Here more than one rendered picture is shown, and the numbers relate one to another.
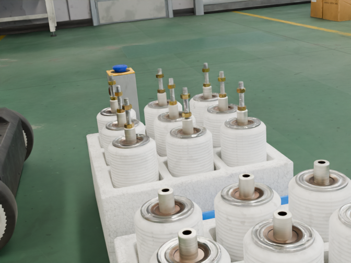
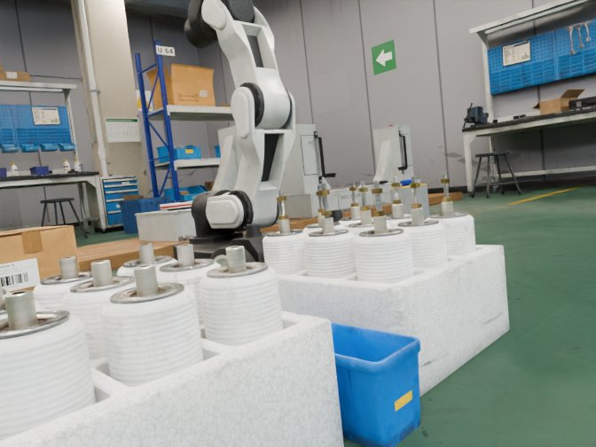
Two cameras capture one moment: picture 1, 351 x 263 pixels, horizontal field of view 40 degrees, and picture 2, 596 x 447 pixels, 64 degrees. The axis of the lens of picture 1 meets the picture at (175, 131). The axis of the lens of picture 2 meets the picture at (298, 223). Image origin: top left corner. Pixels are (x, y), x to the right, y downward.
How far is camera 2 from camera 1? 0.87 m
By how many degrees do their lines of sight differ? 58
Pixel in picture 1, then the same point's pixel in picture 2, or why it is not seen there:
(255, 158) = (372, 277)
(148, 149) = (279, 240)
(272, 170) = (373, 293)
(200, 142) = (317, 242)
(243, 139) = (358, 248)
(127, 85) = (405, 199)
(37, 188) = not seen: hidden behind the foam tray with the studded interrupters
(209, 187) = (311, 292)
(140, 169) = (271, 258)
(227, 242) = not seen: hidden behind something
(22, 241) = not seen: hidden behind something
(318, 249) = (82, 297)
